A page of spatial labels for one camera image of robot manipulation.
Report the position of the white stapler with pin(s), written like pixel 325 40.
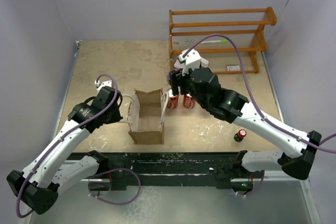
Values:
pixel 204 63

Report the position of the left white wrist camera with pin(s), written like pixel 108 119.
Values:
pixel 99 85

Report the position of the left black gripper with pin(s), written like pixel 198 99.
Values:
pixel 116 117

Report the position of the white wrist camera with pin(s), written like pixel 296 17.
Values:
pixel 192 61
pixel 99 85

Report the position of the purple Fanta can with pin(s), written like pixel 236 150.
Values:
pixel 174 74

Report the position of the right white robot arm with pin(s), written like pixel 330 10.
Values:
pixel 296 149

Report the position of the red cola can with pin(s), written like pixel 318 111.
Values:
pixel 173 100
pixel 188 101

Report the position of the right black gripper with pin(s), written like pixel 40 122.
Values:
pixel 176 78

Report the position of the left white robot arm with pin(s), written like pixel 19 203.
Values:
pixel 40 183

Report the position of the dark bottle with red cap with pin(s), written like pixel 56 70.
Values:
pixel 240 135

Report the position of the white and red box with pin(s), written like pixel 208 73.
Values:
pixel 178 65

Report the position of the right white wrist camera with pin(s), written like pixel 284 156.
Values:
pixel 192 61

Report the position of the small red label card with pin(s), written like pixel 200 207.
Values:
pixel 233 67

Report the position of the orange wooden shelf rack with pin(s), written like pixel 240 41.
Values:
pixel 244 26

